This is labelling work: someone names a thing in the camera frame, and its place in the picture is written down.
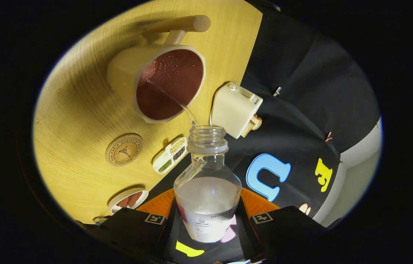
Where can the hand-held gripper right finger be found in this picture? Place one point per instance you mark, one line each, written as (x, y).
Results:
(287, 231)

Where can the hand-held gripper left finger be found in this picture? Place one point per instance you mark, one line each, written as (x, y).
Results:
(129, 229)

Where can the round cork coaster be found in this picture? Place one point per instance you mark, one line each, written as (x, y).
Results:
(124, 149)

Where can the clear juice bottle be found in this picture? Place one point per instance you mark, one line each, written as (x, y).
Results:
(206, 198)

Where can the white round plate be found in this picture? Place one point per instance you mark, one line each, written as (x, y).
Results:
(116, 206)

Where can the red meat patty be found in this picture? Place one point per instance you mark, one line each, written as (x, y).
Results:
(122, 202)
(135, 198)

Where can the white divided seasoning dish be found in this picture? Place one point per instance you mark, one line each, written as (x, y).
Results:
(162, 165)

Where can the red cloth clip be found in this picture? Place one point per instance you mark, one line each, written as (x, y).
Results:
(328, 136)

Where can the toast slice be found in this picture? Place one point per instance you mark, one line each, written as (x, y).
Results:
(257, 121)
(248, 129)

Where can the wooden table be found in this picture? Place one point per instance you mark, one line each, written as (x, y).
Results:
(78, 110)

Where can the cream toaster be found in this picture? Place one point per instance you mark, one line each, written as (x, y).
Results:
(232, 110)

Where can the white cloth clip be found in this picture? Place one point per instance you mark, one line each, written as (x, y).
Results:
(277, 90)

